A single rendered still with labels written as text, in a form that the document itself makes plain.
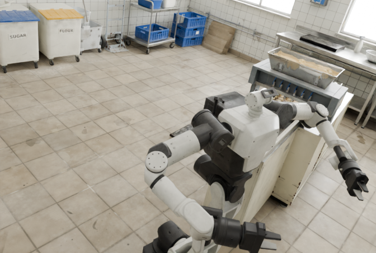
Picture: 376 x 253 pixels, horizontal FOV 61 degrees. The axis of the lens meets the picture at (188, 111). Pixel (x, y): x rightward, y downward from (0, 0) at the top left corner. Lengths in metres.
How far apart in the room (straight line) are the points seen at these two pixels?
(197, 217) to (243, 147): 0.40
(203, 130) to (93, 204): 1.75
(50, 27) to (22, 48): 0.48
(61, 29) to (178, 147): 4.02
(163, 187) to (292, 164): 1.92
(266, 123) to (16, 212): 2.06
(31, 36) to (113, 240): 3.15
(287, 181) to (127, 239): 1.44
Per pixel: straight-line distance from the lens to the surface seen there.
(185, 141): 1.19
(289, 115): 1.58
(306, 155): 2.82
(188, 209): 1.07
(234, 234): 1.10
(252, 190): 2.30
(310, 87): 2.62
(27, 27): 4.80
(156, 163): 1.11
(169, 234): 2.20
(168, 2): 6.15
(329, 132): 1.78
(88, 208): 2.78
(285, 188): 3.05
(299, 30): 6.15
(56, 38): 5.04
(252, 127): 1.33
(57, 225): 2.69
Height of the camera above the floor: 2.03
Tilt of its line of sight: 29 degrees down
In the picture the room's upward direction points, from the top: 11 degrees clockwise
